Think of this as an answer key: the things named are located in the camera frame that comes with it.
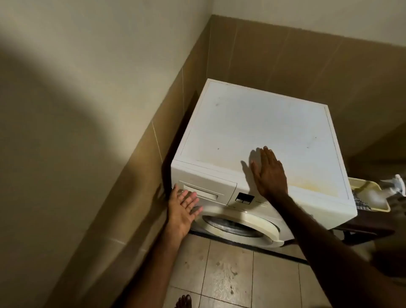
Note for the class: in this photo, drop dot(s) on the person's right hand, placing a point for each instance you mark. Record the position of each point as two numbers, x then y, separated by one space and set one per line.
269 177

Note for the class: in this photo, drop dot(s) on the person's left hand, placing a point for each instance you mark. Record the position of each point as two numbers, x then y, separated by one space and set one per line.
180 212

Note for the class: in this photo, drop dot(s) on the white detergent drawer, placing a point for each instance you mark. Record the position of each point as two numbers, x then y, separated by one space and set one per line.
215 190

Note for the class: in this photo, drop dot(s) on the white washing machine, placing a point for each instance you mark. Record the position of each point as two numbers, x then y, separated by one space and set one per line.
253 120

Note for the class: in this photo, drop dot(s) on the person's left forearm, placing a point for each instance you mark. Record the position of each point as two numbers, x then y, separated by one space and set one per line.
155 273

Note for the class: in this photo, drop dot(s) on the person's right forearm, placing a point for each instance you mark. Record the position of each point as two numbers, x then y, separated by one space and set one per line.
317 247

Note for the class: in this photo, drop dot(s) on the person's left foot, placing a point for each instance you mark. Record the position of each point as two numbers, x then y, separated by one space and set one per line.
184 301

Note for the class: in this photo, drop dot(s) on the checkered cloth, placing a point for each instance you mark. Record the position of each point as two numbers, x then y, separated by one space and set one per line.
360 203

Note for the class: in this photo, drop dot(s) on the cream plastic tray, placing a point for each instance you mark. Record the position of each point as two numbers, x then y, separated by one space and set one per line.
364 185

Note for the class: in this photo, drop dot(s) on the white spray bottle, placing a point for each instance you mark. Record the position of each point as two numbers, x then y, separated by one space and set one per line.
396 184

